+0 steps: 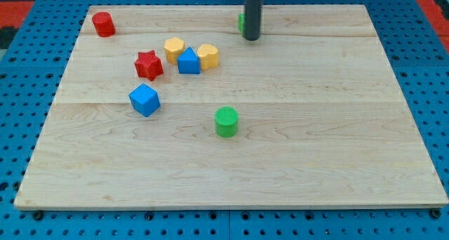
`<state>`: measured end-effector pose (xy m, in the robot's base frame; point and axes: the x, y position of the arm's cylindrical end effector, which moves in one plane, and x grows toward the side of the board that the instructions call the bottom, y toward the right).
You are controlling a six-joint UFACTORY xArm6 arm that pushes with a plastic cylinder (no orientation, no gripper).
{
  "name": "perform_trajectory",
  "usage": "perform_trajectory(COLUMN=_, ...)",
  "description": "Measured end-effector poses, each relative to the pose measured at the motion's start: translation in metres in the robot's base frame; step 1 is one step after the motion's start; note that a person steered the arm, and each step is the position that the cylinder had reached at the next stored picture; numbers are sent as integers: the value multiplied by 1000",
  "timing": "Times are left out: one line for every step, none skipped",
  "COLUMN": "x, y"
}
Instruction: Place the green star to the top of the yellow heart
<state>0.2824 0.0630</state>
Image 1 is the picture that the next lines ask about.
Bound green star block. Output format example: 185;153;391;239
238;13;245;36

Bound yellow heart block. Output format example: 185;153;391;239
197;44;220;70

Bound red star block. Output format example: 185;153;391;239
134;50;163;81

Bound green cylinder block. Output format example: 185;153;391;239
214;106;239;138

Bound light wooden board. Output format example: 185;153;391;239
14;5;448;211

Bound blue triangle block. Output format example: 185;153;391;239
177;47;201;74

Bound blue cube block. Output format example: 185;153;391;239
128;84;161;117

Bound yellow hexagon block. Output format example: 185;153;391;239
164;37;185;65

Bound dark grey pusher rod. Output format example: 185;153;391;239
243;0;263;41

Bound red cylinder block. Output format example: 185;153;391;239
92;11;116;37

